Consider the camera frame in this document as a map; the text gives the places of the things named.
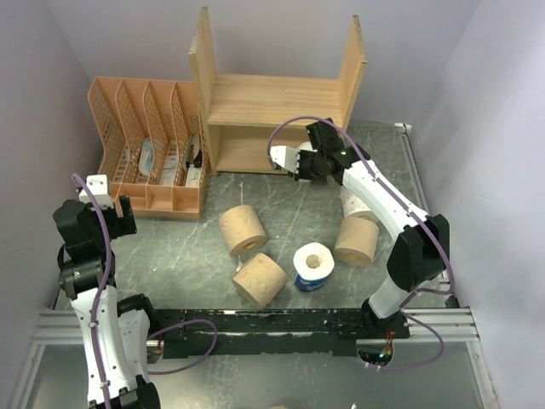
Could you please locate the ruler set package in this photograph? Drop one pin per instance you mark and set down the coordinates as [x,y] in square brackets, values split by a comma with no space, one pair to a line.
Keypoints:
[170,165]

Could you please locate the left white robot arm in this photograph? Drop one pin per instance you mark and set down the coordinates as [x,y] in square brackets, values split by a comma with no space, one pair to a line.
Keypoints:
[114,331]

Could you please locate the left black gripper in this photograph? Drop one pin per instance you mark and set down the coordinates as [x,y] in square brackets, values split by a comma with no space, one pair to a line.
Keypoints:
[121,225]

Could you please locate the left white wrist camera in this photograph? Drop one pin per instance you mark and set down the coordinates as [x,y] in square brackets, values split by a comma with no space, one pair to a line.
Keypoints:
[100,187]

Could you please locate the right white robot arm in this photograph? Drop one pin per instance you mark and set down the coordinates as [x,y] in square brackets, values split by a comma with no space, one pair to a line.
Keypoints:
[421,242]

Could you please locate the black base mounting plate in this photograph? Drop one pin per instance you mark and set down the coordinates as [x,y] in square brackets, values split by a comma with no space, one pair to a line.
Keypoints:
[191,332]

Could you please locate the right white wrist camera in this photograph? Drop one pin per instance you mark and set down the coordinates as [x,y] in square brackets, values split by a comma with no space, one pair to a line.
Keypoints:
[285,158]

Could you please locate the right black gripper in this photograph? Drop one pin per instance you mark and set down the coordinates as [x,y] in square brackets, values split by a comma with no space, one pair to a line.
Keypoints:
[301,174]

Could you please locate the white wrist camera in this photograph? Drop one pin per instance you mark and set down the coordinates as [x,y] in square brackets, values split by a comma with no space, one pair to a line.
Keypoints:
[285,158]
[100,187]

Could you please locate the white stapler box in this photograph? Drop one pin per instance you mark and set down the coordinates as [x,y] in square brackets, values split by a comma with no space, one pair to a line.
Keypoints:
[193,177]

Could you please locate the orange plastic desk organizer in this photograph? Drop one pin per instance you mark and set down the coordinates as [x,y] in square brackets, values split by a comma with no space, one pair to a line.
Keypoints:
[126,111]

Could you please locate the beige toilet roll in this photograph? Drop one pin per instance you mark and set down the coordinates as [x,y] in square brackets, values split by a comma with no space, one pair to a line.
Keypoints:
[259,280]
[242,230]
[356,242]

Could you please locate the white toilet roll blue wrapper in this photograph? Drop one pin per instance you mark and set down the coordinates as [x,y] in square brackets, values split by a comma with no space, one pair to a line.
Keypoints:
[313,264]

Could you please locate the white dotted toilet roll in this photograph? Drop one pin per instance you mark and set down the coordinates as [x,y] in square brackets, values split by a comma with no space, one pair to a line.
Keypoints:
[353,206]

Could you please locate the wooden two-tier shelf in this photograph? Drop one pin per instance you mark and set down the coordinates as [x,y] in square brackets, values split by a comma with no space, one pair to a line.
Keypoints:
[240,111]

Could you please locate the blue correction tape pack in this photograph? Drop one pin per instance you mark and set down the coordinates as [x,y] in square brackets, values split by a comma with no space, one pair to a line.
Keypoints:
[146,159]

